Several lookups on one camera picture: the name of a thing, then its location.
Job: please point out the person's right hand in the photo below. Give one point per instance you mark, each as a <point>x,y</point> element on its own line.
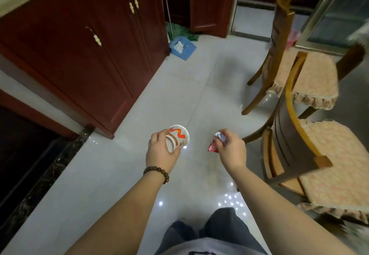
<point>233,151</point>

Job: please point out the wooden chair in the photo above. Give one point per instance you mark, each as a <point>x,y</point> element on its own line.
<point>291,145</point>
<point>281,32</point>

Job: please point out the person's left forearm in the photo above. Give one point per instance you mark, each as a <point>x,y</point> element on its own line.
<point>121,220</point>

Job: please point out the white wrapper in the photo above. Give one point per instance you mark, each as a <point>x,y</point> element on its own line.
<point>213,146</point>

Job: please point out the person's left hand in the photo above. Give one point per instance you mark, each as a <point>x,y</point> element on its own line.
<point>158,154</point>

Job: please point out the red plastic waste basket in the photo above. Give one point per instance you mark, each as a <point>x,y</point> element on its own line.
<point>293,40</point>

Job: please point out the grey shirt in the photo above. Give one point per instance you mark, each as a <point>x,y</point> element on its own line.
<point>216,249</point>

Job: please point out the blue jeans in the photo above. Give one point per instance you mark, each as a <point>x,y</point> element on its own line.
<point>225,226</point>

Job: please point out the white crumpled paper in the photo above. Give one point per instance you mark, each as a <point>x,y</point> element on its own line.
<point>178,47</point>

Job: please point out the metal mop pole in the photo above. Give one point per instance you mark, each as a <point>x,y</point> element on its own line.
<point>167,6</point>

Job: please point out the gold framed glass sliding door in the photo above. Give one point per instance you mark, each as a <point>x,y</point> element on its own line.
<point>340,12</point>

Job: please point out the blue dustpan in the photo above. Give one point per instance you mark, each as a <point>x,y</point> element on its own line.
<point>188,50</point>

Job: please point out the red paper cup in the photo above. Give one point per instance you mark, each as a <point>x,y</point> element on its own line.
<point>178,136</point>

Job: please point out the person's right forearm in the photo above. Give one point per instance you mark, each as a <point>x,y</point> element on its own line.
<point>282,214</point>

